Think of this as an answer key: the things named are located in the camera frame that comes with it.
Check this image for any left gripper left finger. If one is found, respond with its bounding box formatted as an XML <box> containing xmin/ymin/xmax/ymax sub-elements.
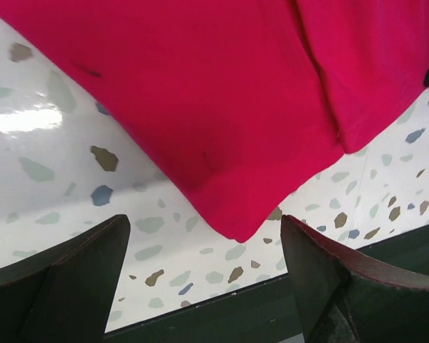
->
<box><xmin>0</xmin><ymin>214</ymin><xmax>130</xmax><ymax>342</ymax></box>

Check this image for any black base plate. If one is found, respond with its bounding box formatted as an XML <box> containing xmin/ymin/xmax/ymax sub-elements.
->
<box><xmin>104</xmin><ymin>224</ymin><xmax>429</xmax><ymax>343</ymax></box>

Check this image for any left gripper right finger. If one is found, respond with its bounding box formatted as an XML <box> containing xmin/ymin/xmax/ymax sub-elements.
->
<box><xmin>281</xmin><ymin>215</ymin><xmax>429</xmax><ymax>342</ymax></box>

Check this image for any magenta t shirt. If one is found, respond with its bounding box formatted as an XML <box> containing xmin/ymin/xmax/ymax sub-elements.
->
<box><xmin>0</xmin><ymin>0</ymin><xmax>429</xmax><ymax>242</ymax></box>

